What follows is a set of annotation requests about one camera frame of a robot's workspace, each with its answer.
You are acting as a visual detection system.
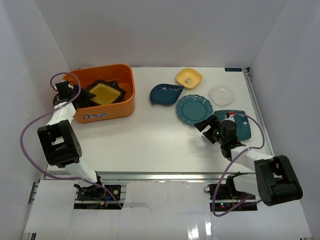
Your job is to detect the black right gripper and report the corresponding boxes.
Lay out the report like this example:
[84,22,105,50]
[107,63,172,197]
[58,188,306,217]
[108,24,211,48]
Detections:
[194,115,226,146]

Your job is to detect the yellow brown square plate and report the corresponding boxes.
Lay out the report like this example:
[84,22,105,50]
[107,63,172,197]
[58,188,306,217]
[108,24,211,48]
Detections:
[85,79,127,106]

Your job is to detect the black floral square plate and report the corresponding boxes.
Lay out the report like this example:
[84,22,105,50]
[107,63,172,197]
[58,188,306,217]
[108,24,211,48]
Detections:
[75,79,127,108]

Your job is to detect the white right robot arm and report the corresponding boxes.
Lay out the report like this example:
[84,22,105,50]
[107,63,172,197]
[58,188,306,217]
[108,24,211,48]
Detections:
[194,112,303,206]

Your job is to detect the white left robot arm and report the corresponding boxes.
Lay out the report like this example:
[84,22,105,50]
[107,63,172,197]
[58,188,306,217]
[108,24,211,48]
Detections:
[37,81,106,200]

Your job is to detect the orange plastic bin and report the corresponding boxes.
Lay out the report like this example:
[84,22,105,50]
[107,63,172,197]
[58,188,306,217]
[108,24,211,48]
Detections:
[70,63,136,124]

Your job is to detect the teal scalloped round plate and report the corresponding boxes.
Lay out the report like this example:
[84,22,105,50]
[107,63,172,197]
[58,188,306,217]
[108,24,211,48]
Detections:
[175,94,214,126]

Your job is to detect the clear glass plate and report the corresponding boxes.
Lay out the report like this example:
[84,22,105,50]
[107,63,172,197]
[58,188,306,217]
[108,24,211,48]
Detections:
[208,85,235,107]

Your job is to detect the teal square plate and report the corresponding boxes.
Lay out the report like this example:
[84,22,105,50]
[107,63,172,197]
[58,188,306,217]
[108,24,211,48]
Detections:
[214,110,252,142]

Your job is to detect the yellow square bowl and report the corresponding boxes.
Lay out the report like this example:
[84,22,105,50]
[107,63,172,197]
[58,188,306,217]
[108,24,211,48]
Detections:
[175,68,203,90]

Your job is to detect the dark blue leaf plate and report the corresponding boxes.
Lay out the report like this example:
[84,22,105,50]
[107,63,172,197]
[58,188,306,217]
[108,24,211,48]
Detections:
[149,83,184,106]

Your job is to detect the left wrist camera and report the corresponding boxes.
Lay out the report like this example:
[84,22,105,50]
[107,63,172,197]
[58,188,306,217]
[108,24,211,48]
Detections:
[55,81,73,95]

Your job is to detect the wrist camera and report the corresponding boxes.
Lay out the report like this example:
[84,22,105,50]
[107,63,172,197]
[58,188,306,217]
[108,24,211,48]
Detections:
[55,81,73,95]
[223,111,235,123]

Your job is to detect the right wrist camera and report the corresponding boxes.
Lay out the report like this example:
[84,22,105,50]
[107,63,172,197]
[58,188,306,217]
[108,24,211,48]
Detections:
[223,111,235,123]

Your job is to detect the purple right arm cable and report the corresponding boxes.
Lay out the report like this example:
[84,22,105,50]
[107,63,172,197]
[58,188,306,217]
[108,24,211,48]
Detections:
[211,112,266,217]

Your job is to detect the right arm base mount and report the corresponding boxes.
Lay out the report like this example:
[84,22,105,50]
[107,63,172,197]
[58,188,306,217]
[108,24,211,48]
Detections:
[203,184,258,212]

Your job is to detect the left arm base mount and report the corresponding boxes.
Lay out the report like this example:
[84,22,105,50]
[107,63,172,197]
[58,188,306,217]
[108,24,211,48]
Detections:
[74,184,122,201]

